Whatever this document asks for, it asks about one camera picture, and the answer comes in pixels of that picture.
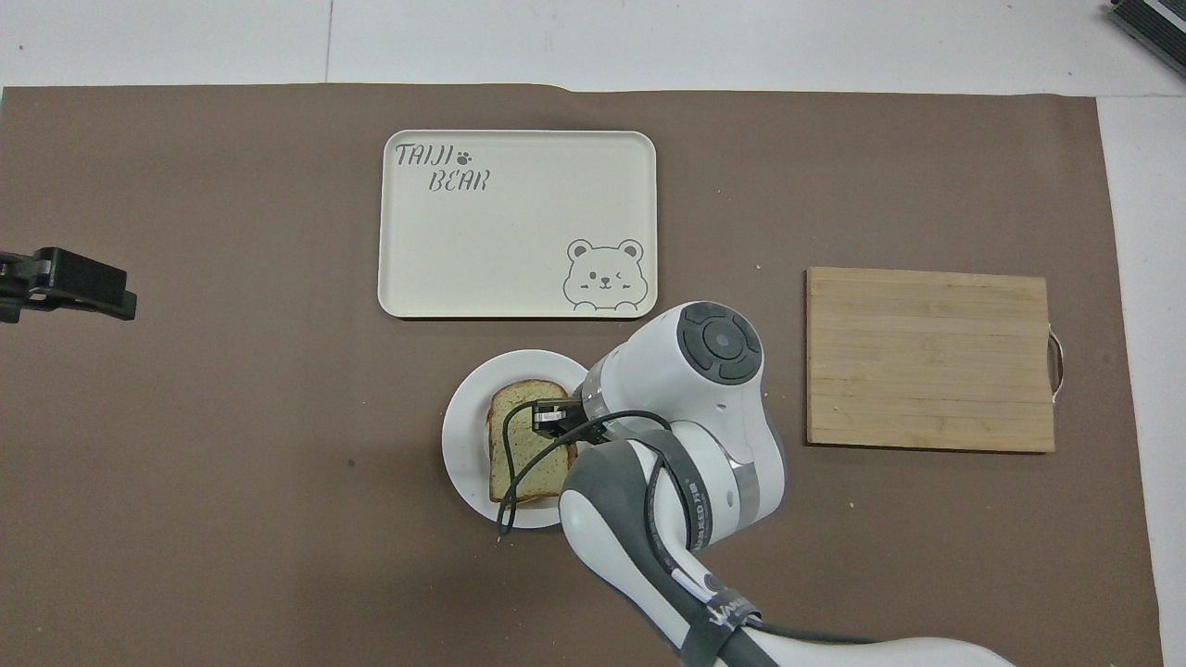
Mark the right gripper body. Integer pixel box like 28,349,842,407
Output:
530,396,586,439

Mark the toasted bread slice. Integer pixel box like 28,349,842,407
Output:
486,379,580,506

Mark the white round plate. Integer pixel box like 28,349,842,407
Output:
441,349,594,530

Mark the cream tray with bear print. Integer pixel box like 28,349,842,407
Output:
377,130,659,321

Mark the wooden cutting board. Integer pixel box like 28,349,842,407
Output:
805,267,1067,454

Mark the black stand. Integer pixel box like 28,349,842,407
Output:
1107,0,1186,53

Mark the black cable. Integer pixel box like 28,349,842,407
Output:
496,396,877,646

